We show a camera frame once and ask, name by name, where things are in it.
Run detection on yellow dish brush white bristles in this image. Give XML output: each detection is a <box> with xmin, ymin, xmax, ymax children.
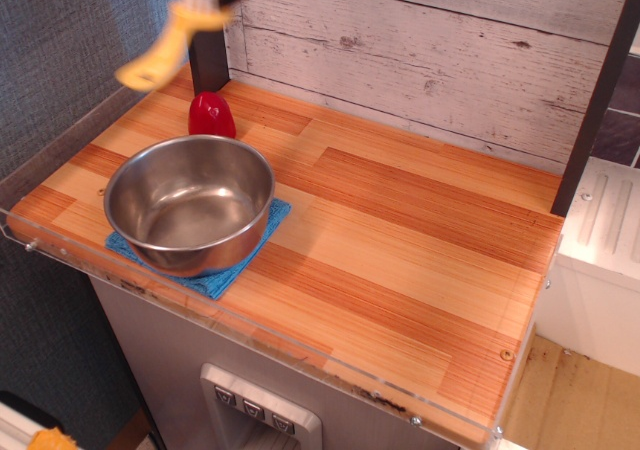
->
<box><xmin>114</xmin><ymin>0</ymin><xmax>232</xmax><ymax>93</ymax></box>

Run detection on stainless steel pot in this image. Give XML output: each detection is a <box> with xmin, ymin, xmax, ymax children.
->
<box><xmin>103</xmin><ymin>135</ymin><xmax>275</xmax><ymax>277</ymax></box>

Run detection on red toy pepper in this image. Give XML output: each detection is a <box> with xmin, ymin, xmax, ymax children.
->
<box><xmin>188</xmin><ymin>91</ymin><xmax>236</xmax><ymax>139</ymax></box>

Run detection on blue cloth mat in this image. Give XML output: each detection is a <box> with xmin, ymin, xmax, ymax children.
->
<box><xmin>106</xmin><ymin>198</ymin><xmax>292</xmax><ymax>300</ymax></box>

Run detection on grey dispenser button panel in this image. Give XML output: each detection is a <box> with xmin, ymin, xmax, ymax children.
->
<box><xmin>200</xmin><ymin>363</ymin><xmax>323</xmax><ymax>449</ymax></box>

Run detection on yellow object bottom left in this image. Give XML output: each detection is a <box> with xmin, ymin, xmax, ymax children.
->
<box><xmin>26</xmin><ymin>428</ymin><xmax>78</xmax><ymax>450</ymax></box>

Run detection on white toy sink unit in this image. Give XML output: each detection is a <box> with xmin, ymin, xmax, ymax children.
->
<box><xmin>534</xmin><ymin>158</ymin><xmax>639</xmax><ymax>375</ymax></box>

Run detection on dark left shelf post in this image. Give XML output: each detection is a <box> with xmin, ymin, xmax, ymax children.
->
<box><xmin>179</xmin><ymin>0</ymin><xmax>229</xmax><ymax>94</ymax></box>

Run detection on dark shelf post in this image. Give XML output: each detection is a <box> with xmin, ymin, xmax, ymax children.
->
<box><xmin>179</xmin><ymin>0</ymin><xmax>229</xmax><ymax>94</ymax></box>
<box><xmin>551</xmin><ymin>0</ymin><xmax>639</xmax><ymax>217</ymax></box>

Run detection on dark right shelf post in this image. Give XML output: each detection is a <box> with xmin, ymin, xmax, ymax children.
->
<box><xmin>551</xmin><ymin>0</ymin><xmax>639</xmax><ymax>217</ymax></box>

